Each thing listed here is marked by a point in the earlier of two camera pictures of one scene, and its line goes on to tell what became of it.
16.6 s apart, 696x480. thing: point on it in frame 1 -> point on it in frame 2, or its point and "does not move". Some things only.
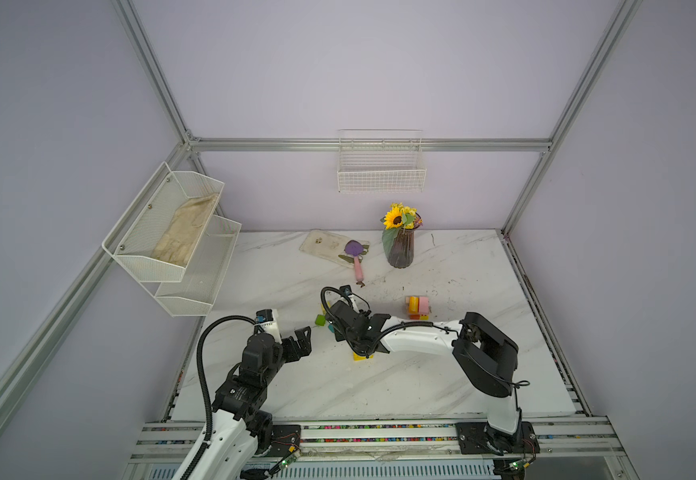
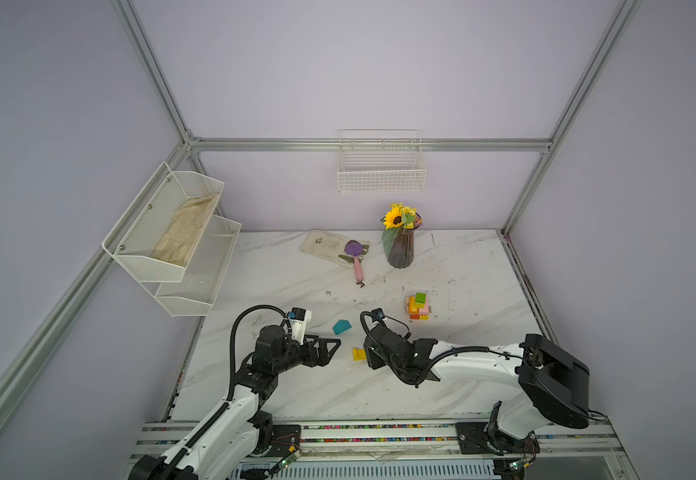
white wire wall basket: [380, 161] does not move
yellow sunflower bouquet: [397, 218] does not move
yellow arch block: [360, 358] does not move
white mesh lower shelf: [195, 293] does not move
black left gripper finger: [290, 349] -> [324, 356]
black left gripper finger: [304, 339] -> [322, 345]
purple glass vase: [401, 254] does not move
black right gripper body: [340, 337] -> [376, 362]
